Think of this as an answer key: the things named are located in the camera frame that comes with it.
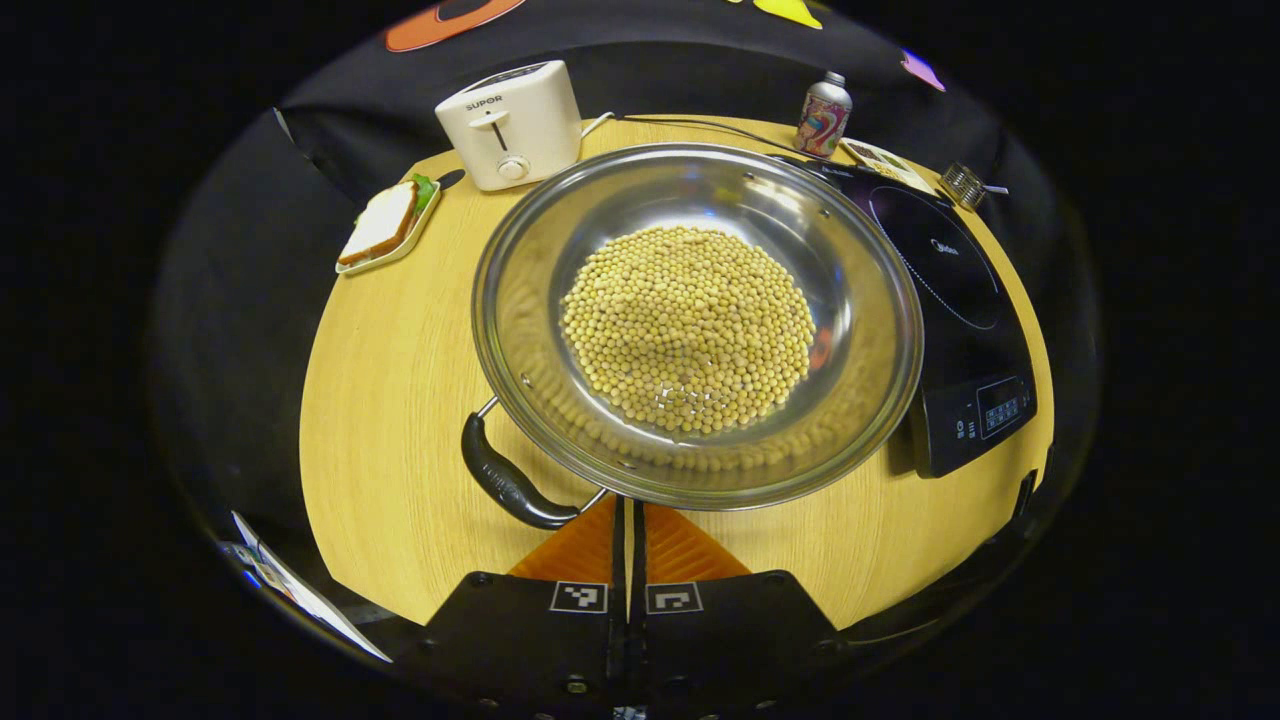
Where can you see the white divided bean tray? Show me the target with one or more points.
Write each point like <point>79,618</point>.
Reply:
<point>885,162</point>

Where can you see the pile of soybeans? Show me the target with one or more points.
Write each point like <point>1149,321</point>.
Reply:
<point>690,330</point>

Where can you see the sandwich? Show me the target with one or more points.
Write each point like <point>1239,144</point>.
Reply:
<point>380,220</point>

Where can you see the colourful drink bottle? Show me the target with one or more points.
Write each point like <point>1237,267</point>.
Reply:
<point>822,120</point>

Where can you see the black induction cooktop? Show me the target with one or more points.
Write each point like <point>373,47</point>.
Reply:
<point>960,290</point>

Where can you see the small pale green plate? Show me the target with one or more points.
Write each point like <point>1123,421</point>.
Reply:
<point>400,255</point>

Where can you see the white toaster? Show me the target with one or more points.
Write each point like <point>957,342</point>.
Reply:
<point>520,120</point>

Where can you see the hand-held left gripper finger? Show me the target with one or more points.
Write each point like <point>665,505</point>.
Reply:
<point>637,600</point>
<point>620,600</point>

